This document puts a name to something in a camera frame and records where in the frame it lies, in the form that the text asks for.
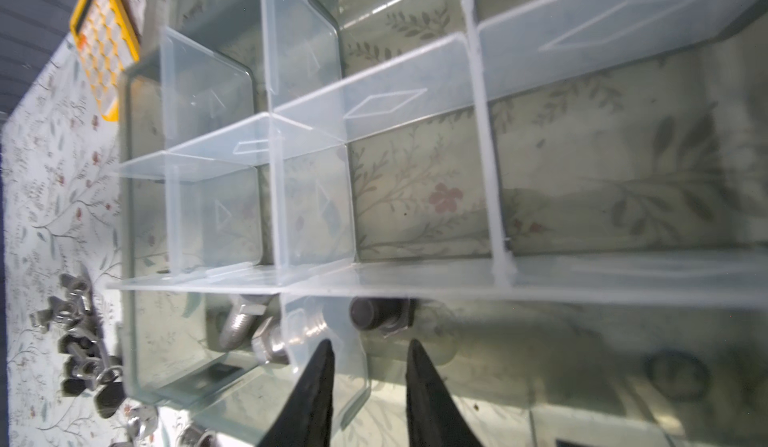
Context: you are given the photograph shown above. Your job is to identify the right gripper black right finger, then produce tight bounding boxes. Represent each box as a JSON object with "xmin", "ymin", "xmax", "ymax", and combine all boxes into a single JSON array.
[{"xmin": 405, "ymin": 339, "xmax": 481, "ymax": 447}]

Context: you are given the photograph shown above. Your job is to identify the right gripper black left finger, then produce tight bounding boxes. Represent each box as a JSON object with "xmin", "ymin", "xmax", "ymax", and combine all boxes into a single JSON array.
[{"xmin": 257, "ymin": 339, "xmax": 335, "ymax": 447}]

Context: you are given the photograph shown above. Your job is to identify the silver hex bolt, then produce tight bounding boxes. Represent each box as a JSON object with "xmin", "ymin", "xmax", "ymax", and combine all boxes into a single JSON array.
[
  {"xmin": 218, "ymin": 294, "xmax": 273, "ymax": 351},
  {"xmin": 251, "ymin": 308, "xmax": 329, "ymax": 370}
]

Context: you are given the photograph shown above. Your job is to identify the green transparent compartment organizer box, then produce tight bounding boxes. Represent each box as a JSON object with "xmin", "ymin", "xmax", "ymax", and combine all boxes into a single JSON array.
[{"xmin": 118, "ymin": 0, "xmax": 767, "ymax": 446}]

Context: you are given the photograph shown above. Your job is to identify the pile of screws and wingnuts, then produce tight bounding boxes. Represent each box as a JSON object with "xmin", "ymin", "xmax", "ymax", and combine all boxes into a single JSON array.
[{"xmin": 30, "ymin": 274, "xmax": 126, "ymax": 419}]

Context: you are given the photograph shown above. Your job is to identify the silver hex nut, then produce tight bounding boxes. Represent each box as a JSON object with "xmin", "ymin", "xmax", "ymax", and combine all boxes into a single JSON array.
[{"xmin": 126, "ymin": 405, "xmax": 159, "ymax": 445}]

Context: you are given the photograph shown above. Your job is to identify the floral patterned table mat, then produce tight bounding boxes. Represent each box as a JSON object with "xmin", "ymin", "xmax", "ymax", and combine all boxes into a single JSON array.
[{"xmin": 1, "ymin": 0, "xmax": 125, "ymax": 446}]

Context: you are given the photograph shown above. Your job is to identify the yellow calculator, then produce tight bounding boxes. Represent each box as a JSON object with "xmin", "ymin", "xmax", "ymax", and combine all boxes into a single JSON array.
[{"xmin": 69, "ymin": 0, "xmax": 139, "ymax": 122}]

